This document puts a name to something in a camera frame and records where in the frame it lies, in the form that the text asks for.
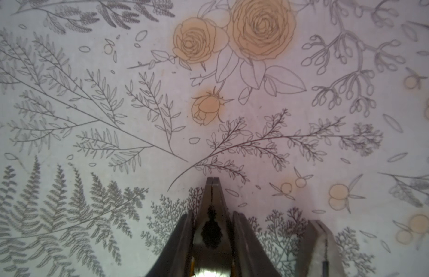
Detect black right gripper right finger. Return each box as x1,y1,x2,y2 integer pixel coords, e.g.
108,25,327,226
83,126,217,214
232,212,281,277

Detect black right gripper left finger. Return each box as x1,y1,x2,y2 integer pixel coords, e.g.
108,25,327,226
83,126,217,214
146,211,194,277

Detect yellow black handled pliers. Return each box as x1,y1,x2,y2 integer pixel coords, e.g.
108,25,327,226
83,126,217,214
294,220,346,277

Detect floral patterned table mat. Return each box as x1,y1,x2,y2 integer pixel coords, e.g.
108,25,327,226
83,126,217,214
0,1,429,277

